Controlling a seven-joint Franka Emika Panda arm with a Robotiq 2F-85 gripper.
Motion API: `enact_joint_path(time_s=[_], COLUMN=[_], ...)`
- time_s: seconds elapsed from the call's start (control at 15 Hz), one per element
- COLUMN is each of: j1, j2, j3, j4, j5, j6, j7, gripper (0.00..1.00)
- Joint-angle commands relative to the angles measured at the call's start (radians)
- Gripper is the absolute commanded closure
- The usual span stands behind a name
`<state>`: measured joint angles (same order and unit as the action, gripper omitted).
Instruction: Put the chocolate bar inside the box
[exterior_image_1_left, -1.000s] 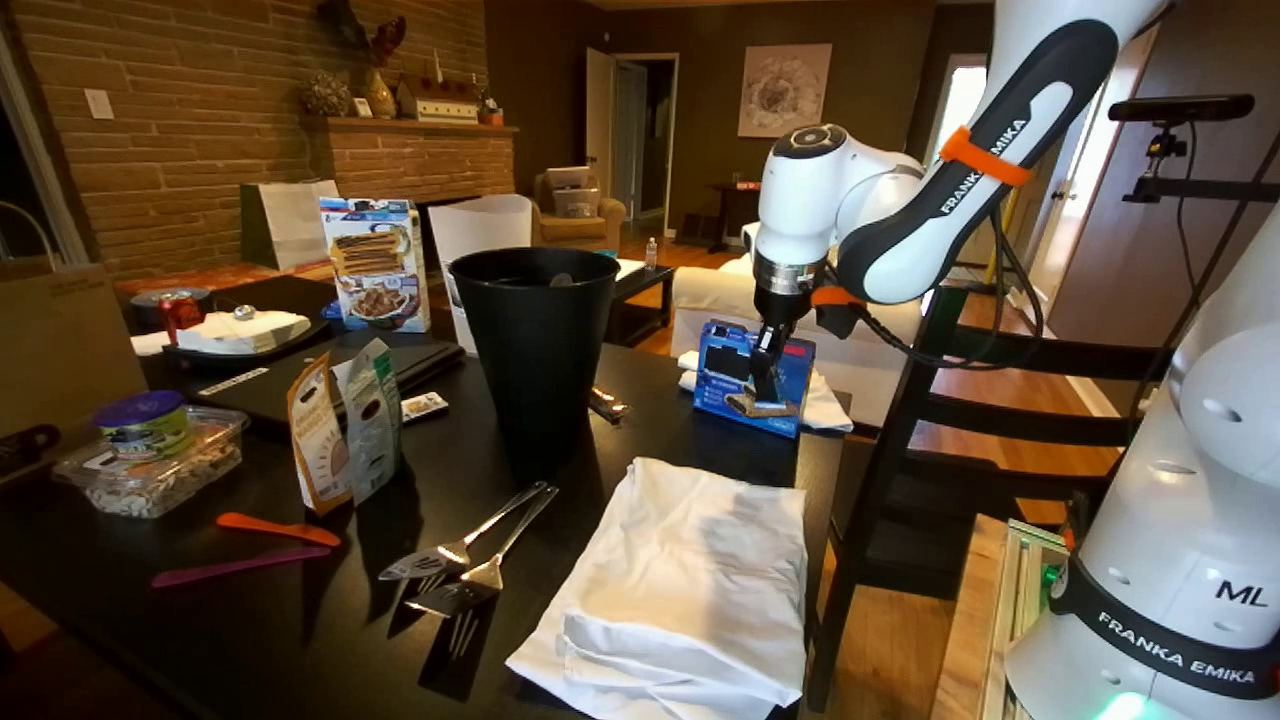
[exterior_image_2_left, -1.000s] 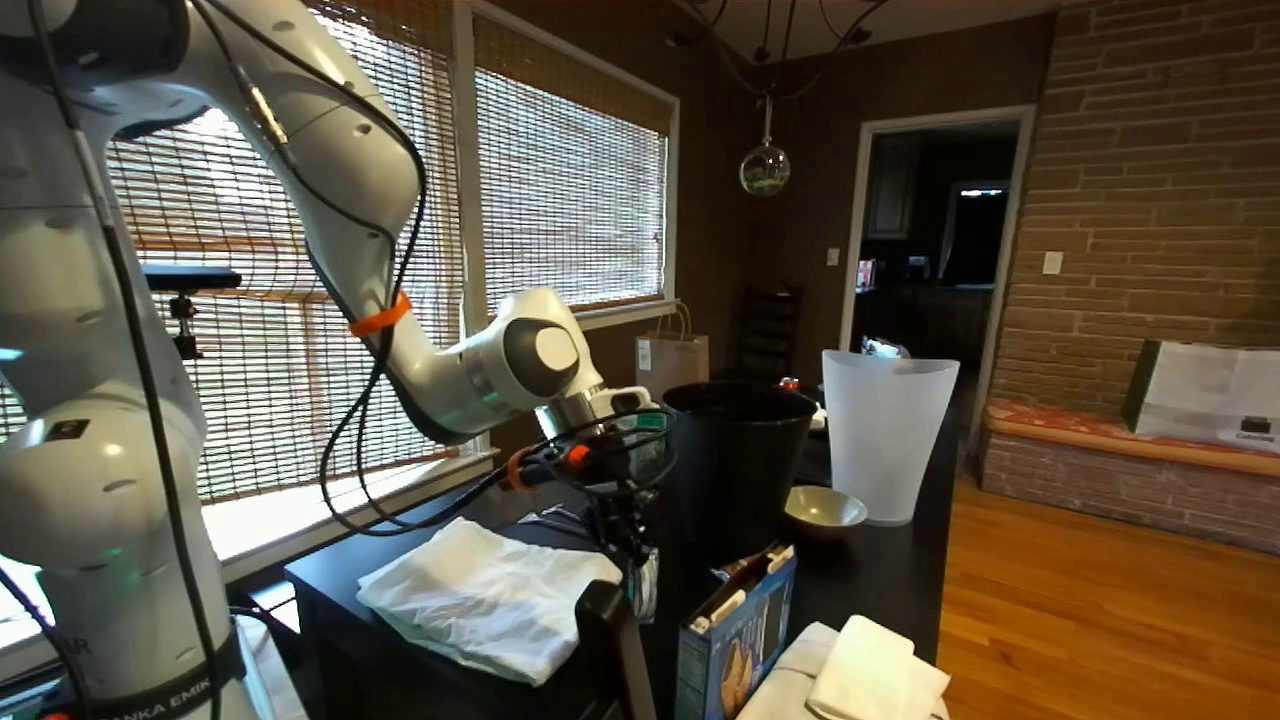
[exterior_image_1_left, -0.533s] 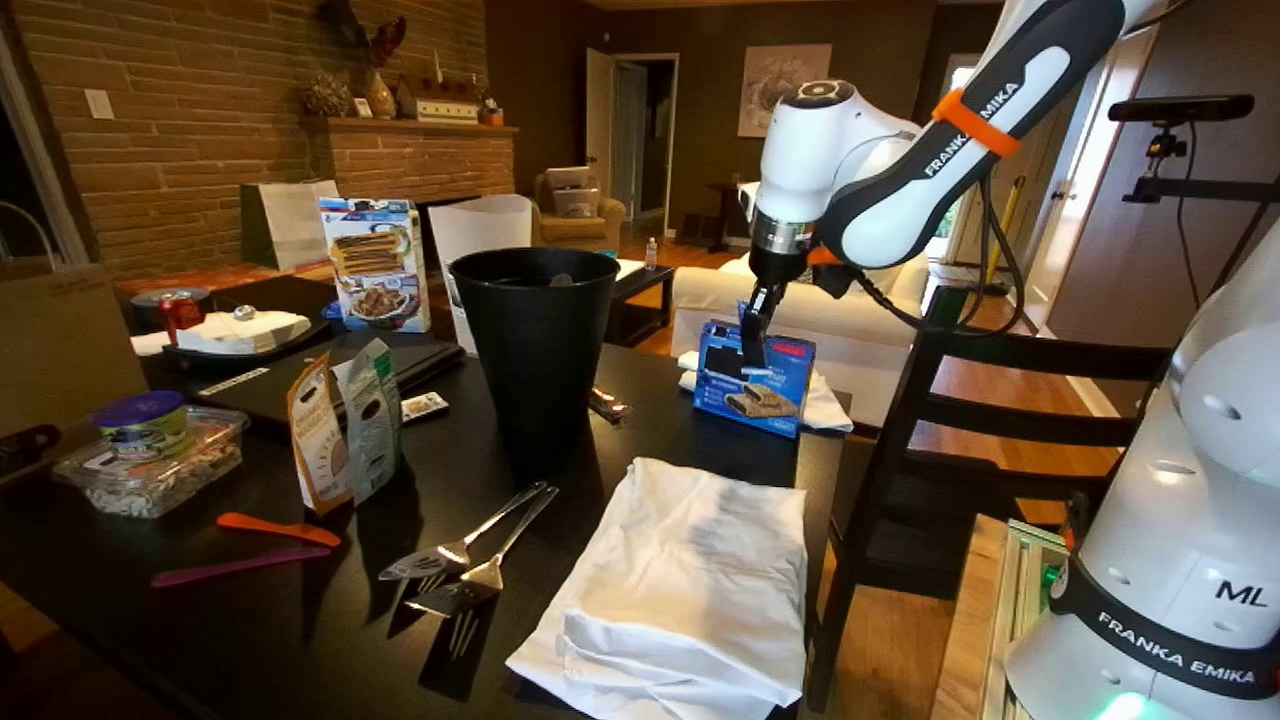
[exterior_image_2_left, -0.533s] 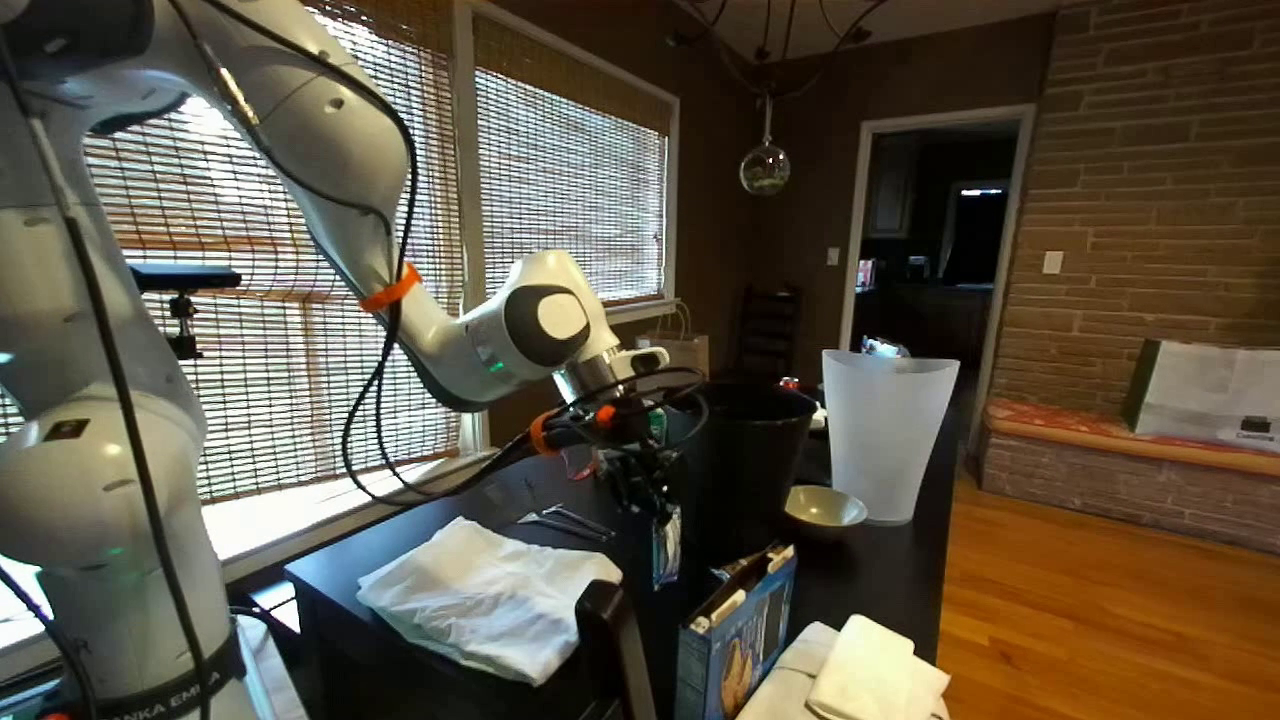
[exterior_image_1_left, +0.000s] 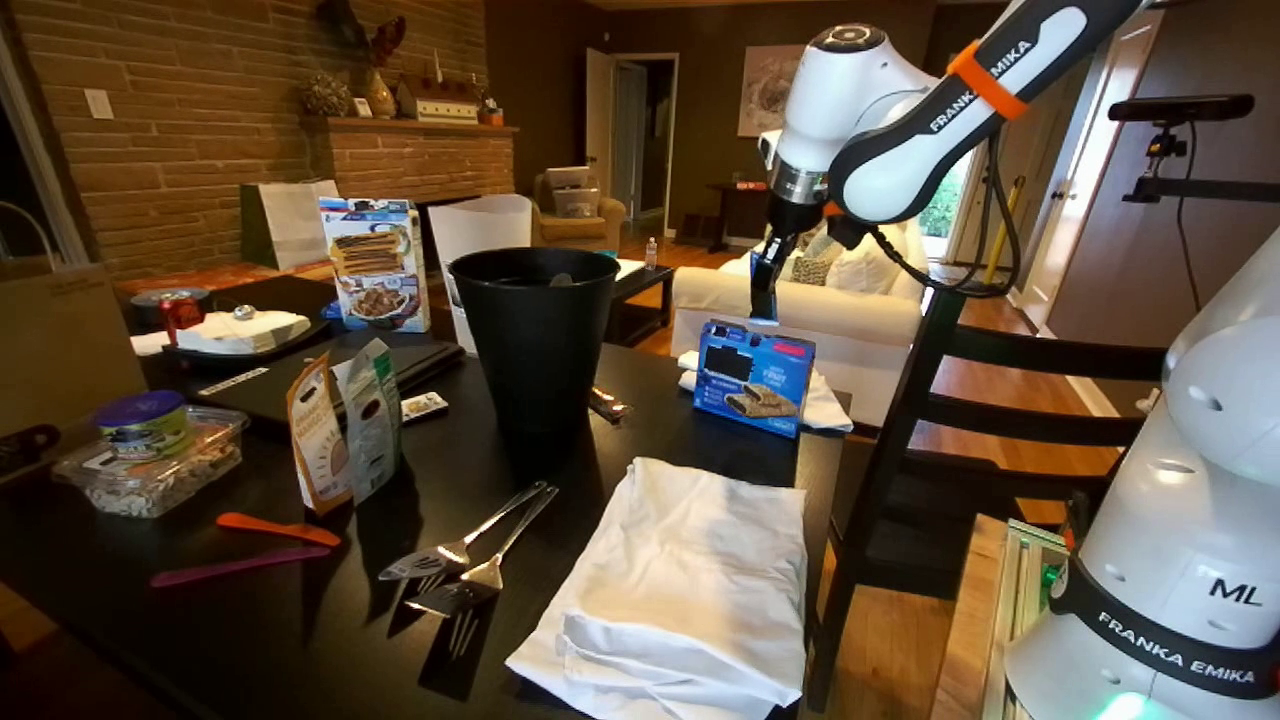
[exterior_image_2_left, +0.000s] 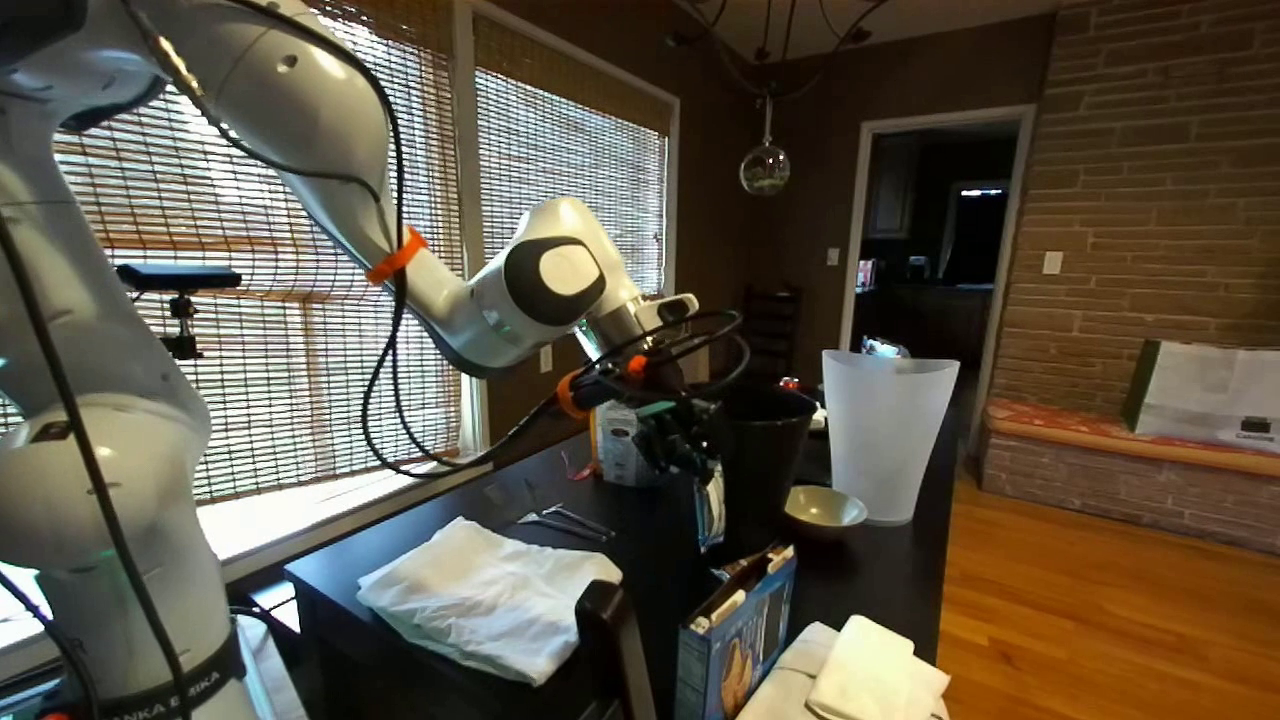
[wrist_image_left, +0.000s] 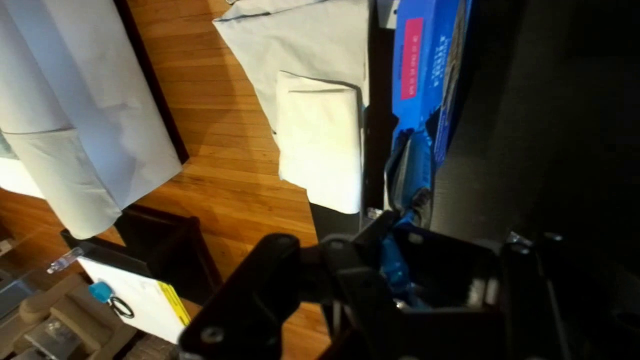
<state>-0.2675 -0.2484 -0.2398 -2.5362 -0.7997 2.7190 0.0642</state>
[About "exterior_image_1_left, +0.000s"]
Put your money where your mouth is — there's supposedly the brick hearth ledge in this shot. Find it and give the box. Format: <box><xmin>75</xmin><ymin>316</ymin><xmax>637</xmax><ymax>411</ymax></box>
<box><xmin>114</xmin><ymin>255</ymin><xmax>336</xmax><ymax>306</ymax></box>

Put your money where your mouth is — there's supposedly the white sofa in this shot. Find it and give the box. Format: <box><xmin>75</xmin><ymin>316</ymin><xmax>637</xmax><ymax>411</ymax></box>
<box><xmin>669</xmin><ymin>195</ymin><xmax>935</xmax><ymax>432</ymax></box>

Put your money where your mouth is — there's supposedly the red cup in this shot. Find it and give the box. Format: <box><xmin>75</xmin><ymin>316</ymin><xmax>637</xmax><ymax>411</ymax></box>
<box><xmin>157</xmin><ymin>293</ymin><xmax>206</xmax><ymax>340</ymax></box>

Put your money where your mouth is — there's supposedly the small shiny packet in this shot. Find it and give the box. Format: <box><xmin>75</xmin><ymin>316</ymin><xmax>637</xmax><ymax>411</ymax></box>
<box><xmin>586</xmin><ymin>380</ymin><xmax>634</xmax><ymax>427</ymax></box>

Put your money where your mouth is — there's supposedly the purple stick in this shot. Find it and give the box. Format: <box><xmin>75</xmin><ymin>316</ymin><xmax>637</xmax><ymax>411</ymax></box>
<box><xmin>143</xmin><ymin>541</ymin><xmax>336</xmax><ymax>597</ymax></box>

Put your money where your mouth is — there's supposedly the black coffee table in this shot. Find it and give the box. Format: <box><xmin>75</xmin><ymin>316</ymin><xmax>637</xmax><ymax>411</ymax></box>
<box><xmin>605</xmin><ymin>255</ymin><xmax>678</xmax><ymax>353</ymax></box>

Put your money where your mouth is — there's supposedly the black wooden chair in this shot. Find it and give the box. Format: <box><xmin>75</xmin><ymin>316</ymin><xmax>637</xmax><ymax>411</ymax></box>
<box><xmin>804</xmin><ymin>284</ymin><xmax>1173</xmax><ymax>715</ymax></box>

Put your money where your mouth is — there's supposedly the framed wall picture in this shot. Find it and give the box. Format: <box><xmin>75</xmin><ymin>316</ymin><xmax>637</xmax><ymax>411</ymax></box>
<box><xmin>737</xmin><ymin>39</ymin><xmax>809</xmax><ymax>146</ymax></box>

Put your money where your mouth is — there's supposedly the brown white snack pouch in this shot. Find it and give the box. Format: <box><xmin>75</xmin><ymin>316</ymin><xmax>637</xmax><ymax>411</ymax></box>
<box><xmin>286</xmin><ymin>353</ymin><xmax>356</xmax><ymax>520</ymax></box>

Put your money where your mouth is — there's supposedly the orange stick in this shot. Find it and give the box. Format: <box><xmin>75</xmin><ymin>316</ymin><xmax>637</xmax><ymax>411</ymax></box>
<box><xmin>211</xmin><ymin>510</ymin><xmax>350</xmax><ymax>552</ymax></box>

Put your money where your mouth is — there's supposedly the tan armchair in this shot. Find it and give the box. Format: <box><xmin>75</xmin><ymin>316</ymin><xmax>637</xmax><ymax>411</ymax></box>
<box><xmin>533</xmin><ymin>161</ymin><xmax>634</xmax><ymax>255</ymax></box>

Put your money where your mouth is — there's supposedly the small mantel box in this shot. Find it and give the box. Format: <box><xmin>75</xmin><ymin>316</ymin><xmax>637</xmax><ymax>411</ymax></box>
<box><xmin>413</xmin><ymin>94</ymin><xmax>486</xmax><ymax>130</ymax></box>

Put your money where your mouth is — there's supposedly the black plastic bin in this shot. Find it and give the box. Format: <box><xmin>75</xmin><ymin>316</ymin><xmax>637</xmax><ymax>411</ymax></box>
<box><xmin>443</xmin><ymin>245</ymin><xmax>624</xmax><ymax>464</ymax></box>

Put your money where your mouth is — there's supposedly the white folded cloth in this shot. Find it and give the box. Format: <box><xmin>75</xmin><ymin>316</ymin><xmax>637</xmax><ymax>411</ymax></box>
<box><xmin>500</xmin><ymin>451</ymin><xmax>811</xmax><ymax>720</ymax></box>

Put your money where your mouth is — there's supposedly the white translucent bin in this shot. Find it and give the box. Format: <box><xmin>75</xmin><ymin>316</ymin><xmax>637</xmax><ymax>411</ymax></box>
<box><xmin>424</xmin><ymin>191</ymin><xmax>540</xmax><ymax>355</ymax></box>

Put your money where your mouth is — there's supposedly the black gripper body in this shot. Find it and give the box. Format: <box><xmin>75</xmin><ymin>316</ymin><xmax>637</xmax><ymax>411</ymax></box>
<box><xmin>749</xmin><ymin>225</ymin><xmax>798</xmax><ymax>290</ymax></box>

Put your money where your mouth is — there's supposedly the white door frame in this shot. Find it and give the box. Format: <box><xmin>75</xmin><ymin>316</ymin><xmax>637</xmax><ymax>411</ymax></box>
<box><xmin>580</xmin><ymin>49</ymin><xmax>685</xmax><ymax>245</ymax></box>

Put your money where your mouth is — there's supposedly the yellow stick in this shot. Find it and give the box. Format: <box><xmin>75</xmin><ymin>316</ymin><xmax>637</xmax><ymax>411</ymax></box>
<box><xmin>980</xmin><ymin>177</ymin><xmax>1029</xmax><ymax>276</ymax></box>

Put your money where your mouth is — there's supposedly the silver metal spatula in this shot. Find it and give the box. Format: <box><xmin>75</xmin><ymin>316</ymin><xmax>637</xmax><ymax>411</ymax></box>
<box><xmin>375</xmin><ymin>478</ymin><xmax>565</xmax><ymax>587</ymax></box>

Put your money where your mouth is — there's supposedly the brown paper bag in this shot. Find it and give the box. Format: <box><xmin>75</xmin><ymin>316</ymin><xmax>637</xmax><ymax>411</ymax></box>
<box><xmin>0</xmin><ymin>195</ymin><xmax>152</xmax><ymax>446</ymax></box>

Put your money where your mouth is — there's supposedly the dried plant vase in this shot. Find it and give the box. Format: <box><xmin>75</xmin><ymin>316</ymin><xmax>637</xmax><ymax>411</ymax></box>
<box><xmin>317</xmin><ymin>0</ymin><xmax>413</xmax><ymax>121</ymax></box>

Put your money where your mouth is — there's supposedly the clear plastic container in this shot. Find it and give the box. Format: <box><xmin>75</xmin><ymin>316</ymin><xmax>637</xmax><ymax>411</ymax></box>
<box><xmin>53</xmin><ymin>401</ymin><xmax>251</xmax><ymax>523</ymax></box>

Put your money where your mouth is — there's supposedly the wooden platform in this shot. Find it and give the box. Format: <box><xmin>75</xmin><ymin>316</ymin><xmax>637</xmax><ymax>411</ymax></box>
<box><xmin>929</xmin><ymin>511</ymin><xmax>1076</xmax><ymax>720</ymax></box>

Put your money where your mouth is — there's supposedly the black slotted spatula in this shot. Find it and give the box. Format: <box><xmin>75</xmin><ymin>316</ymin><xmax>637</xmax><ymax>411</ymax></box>
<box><xmin>415</xmin><ymin>587</ymin><xmax>506</xmax><ymax>710</ymax></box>

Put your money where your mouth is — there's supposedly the dark side table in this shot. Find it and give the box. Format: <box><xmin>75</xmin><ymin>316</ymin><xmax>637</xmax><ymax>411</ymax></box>
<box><xmin>706</xmin><ymin>177</ymin><xmax>784</xmax><ymax>252</ymax></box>

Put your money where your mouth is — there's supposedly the white paper stack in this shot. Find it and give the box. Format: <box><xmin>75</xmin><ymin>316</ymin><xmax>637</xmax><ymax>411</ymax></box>
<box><xmin>171</xmin><ymin>306</ymin><xmax>317</xmax><ymax>362</ymax></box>

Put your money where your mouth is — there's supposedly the cereal box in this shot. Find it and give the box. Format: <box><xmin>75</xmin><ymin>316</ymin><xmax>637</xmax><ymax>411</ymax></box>
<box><xmin>317</xmin><ymin>195</ymin><xmax>436</xmax><ymax>336</ymax></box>

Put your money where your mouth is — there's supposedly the small white remote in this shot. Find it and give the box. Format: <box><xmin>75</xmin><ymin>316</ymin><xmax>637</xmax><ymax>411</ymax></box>
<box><xmin>396</xmin><ymin>388</ymin><xmax>452</xmax><ymax>427</ymax></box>

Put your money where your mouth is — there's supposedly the black camera on mount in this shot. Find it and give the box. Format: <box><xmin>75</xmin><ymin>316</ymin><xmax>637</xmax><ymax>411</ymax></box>
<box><xmin>1105</xmin><ymin>89</ymin><xmax>1280</xmax><ymax>210</ymax></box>

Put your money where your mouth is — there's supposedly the green white snack pouch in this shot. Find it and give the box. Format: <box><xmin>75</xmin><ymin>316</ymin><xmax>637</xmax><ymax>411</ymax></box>
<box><xmin>331</xmin><ymin>336</ymin><xmax>407</xmax><ymax>510</ymax></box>

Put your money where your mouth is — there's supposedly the brick fireplace mantel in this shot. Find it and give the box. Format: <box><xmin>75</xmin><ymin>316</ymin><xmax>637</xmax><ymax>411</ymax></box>
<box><xmin>314</xmin><ymin>117</ymin><xmax>519</xmax><ymax>206</ymax></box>

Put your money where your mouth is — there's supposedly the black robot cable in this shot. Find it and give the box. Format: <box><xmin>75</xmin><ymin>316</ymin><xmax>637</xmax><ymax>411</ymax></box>
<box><xmin>853</xmin><ymin>126</ymin><xmax>1029</xmax><ymax>306</ymax></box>

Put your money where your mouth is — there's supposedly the blue fruit bar box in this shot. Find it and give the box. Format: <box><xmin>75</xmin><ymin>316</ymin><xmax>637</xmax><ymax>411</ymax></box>
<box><xmin>689</xmin><ymin>316</ymin><xmax>820</xmax><ymax>446</ymax></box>

